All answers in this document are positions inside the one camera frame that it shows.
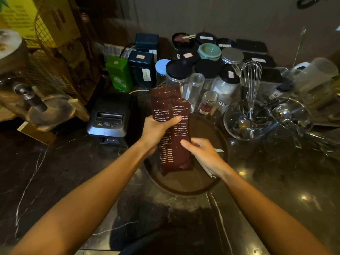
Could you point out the person's right hand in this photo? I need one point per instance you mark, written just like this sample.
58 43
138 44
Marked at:
206 156

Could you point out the person's left hand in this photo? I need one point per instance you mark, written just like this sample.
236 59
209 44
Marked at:
154 130

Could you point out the person's left thumb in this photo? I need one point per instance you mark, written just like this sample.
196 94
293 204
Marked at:
171 122

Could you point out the person's right thumb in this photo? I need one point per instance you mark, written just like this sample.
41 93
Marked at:
188 146

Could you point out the brown coffee packet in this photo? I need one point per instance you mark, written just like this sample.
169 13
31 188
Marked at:
163 103
182 148

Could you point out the white paper slip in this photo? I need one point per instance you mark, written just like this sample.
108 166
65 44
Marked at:
211 174

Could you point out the person's left forearm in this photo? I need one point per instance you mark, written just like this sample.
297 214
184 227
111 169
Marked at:
87 204

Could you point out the person's right forearm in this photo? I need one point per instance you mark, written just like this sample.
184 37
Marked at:
265 215

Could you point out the round dark tray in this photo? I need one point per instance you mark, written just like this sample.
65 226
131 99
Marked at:
209 130

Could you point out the small spice jar red label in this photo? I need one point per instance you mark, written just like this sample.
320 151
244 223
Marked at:
207 103

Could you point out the clear plastic tube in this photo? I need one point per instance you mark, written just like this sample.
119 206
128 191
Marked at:
195 87

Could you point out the large clear jar black lid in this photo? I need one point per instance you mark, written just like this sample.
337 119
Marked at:
178 73

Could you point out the clear jar light blue lid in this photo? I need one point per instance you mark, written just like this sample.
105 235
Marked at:
162 70

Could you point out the small spice jar silver lid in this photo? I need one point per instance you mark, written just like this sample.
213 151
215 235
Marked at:
223 102

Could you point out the dark blue tea tin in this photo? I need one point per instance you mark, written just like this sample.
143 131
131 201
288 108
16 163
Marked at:
142 69
146 42

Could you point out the grey receipt printer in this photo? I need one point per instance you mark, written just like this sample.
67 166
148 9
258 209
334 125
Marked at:
110 116

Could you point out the glass bowl with utensils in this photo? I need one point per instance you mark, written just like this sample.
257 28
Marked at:
249 127

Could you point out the white powder jar black lid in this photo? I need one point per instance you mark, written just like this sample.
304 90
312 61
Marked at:
225 82

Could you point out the black round container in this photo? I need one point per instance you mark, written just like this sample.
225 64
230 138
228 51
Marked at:
182 39
188 55
224 42
206 38

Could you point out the green tea box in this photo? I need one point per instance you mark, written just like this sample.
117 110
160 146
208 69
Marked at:
119 74

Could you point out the green ceramic bowl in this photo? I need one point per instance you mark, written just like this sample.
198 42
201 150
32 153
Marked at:
209 51

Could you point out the jar with metal lid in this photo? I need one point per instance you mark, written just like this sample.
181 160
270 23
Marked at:
232 56

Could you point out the metal whisk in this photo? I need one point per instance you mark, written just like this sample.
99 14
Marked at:
251 76

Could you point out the metal box black lid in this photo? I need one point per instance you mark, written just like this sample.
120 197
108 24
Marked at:
269 79

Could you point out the small black bottle white label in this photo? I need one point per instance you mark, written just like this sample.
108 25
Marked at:
279 91

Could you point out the clear glass bowl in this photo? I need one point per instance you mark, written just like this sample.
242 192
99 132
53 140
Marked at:
292 116

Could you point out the black rectangular container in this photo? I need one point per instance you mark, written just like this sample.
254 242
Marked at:
261 60
251 46

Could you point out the wooden stand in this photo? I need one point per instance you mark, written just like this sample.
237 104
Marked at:
61 114

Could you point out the clear plastic pitcher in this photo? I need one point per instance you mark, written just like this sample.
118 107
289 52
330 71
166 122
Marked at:
316 71

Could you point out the yellow box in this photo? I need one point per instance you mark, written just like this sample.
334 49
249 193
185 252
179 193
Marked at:
57 21

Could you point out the drink dispenser with tap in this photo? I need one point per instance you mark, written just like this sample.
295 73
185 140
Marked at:
16 76

